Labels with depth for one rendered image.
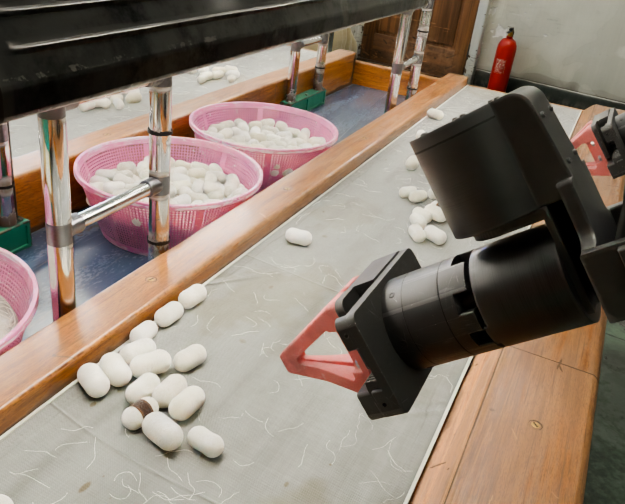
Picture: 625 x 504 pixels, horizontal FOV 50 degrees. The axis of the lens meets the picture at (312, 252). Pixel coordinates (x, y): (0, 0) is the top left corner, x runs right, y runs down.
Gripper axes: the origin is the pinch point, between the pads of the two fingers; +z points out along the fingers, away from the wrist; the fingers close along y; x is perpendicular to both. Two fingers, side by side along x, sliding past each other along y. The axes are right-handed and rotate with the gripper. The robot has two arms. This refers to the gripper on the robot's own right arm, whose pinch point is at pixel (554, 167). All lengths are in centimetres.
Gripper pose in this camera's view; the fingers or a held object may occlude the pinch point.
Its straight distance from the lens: 94.7
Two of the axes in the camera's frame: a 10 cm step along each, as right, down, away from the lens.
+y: -4.1, 3.8, -8.3
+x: 5.0, 8.6, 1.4
